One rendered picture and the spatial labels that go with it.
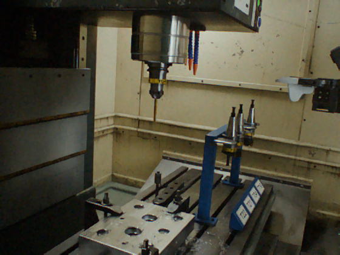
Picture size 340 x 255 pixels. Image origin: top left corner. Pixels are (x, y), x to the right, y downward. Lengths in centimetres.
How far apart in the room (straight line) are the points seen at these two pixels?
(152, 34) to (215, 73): 110
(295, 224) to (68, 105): 118
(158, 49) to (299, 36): 111
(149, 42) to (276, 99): 112
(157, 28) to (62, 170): 72
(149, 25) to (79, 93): 55
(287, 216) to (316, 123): 50
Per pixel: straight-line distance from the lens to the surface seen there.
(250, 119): 152
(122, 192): 228
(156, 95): 95
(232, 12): 88
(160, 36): 88
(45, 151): 127
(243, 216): 129
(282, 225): 176
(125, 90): 221
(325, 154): 191
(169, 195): 131
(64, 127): 132
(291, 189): 193
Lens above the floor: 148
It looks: 11 degrees down
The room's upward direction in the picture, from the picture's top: 4 degrees clockwise
